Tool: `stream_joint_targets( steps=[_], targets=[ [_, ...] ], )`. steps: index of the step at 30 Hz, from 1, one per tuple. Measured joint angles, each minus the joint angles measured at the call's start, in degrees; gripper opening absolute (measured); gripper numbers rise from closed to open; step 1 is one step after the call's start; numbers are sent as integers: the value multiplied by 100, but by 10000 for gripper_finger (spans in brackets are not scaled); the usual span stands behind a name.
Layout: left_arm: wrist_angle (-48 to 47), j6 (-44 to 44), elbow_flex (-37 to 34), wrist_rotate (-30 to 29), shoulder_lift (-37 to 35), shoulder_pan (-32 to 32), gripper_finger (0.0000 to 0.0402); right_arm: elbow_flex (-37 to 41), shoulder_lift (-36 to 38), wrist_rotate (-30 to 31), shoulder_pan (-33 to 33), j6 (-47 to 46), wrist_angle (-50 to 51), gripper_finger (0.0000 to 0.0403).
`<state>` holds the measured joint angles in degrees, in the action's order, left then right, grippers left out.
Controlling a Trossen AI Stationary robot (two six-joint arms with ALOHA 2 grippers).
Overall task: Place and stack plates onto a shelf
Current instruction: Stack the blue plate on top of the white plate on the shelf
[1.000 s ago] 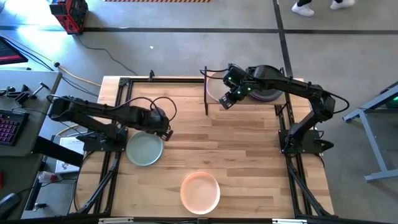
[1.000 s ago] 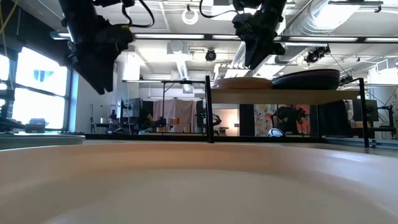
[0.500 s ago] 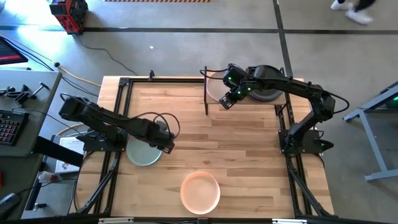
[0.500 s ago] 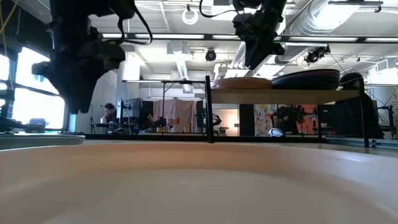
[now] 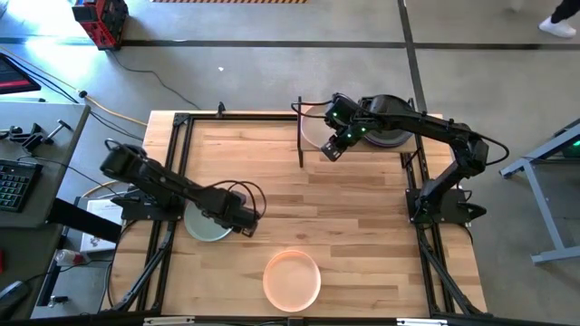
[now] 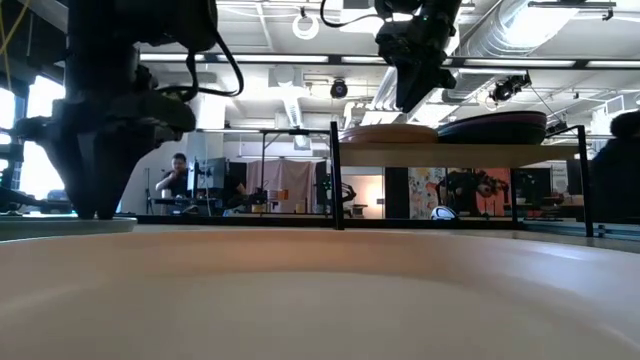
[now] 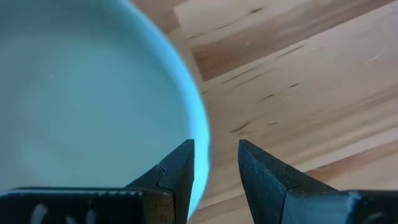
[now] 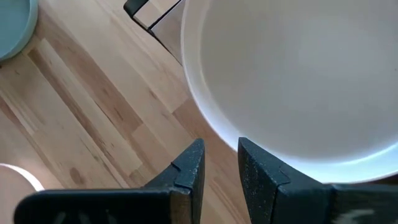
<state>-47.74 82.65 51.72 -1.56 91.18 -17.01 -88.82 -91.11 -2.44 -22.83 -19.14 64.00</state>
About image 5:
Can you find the silver bracket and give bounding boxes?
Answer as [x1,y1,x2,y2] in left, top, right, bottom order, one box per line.
[397,318,449,326]
[143,316,196,326]

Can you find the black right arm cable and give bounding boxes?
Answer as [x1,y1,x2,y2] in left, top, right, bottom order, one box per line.
[290,100,336,120]

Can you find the peach plate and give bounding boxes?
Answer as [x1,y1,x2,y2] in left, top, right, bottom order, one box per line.
[262,249,323,313]

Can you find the stack of dark plates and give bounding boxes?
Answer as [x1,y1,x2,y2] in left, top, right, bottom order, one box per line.
[296,95,444,169]

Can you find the green lit device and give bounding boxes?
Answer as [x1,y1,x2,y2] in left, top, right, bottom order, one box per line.
[559,129,580,159]

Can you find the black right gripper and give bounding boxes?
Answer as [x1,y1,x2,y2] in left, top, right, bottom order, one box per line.
[320,93,371,163]

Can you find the clear plastic bottle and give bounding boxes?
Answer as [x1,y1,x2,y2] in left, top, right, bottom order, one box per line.
[53,248,86,268]

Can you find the black floor cable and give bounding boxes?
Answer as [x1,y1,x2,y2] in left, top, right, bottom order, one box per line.
[108,48,203,112]

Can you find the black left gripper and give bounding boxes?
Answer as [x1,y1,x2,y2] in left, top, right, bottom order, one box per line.
[210,189,259,239]

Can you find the black backlit keyboard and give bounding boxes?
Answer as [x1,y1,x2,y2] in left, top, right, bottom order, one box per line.
[0,158,44,214]

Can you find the grey metal stand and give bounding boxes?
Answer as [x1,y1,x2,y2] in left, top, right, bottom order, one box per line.
[498,118,580,266]

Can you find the black aluminium table frame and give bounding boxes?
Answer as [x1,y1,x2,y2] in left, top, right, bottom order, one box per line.
[100,110,488,318]

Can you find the person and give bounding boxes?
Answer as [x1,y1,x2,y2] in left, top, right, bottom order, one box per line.
[537,0,580,39]

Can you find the grey desk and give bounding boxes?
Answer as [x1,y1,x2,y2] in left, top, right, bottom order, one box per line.
[0,100,92,230]

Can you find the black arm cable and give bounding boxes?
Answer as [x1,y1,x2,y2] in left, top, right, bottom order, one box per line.
[290,100,336,120]
[206,179,268,219]

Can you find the black computer monitor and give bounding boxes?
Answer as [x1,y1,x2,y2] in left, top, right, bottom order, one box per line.
[0,53,43,96]

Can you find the yellow floor cable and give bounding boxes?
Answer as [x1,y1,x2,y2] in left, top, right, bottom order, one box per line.
[0,44,149,127]

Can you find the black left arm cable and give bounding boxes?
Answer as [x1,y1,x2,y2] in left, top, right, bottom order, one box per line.
[206,179,268,219]

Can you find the sage green plate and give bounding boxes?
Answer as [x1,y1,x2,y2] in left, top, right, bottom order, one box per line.
[183,201,235,243]

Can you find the white booklet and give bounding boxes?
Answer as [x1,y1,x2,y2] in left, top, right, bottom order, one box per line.
[80,198,126,253]

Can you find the black bar clamp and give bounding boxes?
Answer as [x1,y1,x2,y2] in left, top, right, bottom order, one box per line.
[0,119,73,153]

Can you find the black flat bar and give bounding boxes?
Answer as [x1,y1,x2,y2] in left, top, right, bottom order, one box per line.
[46,197,123,244]

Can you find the red black tool case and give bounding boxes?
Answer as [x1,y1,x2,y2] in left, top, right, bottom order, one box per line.
[71,0,130,52]

